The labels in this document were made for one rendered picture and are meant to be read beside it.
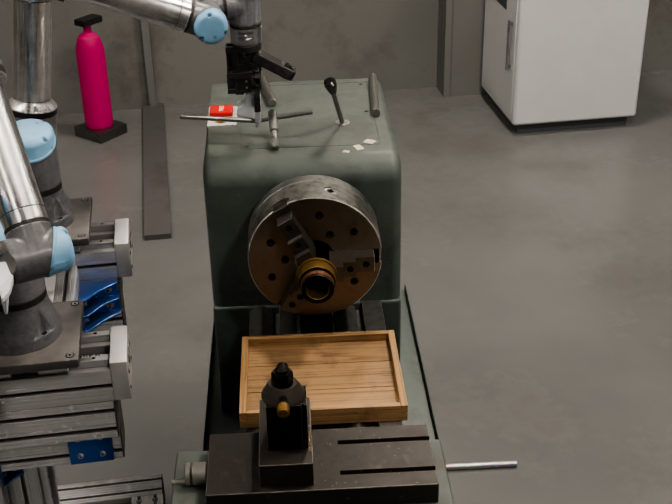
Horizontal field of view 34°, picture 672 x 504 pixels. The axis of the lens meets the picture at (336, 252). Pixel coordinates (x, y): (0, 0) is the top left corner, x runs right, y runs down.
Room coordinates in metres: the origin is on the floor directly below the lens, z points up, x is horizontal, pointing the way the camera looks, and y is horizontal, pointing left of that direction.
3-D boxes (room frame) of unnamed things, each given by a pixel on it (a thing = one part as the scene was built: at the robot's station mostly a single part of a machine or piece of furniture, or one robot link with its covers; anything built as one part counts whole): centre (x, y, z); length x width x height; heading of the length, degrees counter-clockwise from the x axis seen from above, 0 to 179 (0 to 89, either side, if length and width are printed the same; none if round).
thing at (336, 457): (1.64, 0.04, 0.95); 0.43 x 0.18 x 0.04; 93
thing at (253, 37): (2.54, 0.20, 1.52); 0.08 x 0.08 x 0.05
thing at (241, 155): (2.68, 0.09, 1.06); 0.59 x 0.48 x 0.39; 3
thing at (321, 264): (2.14, 0.04, 1.08); 0.09 x 0.09 x 0.09; 3
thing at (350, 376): (2.03, 0.04, 0.89); 0.36 x 0.30 x 0.04; 93
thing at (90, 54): (5.67, 1.29, 0.33); 0.29 x 0.28 x 0.66; 8
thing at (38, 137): (2.30, 0.69, 1.33); 0.13 x 0.12 x 0.14; 13
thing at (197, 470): (1.63, 0.29, 0.95); 0.07 x 0.04 x 0.04; 93
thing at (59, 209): (2.30, 0.69, 1.21); 0.15 x 0.15 x 0.10
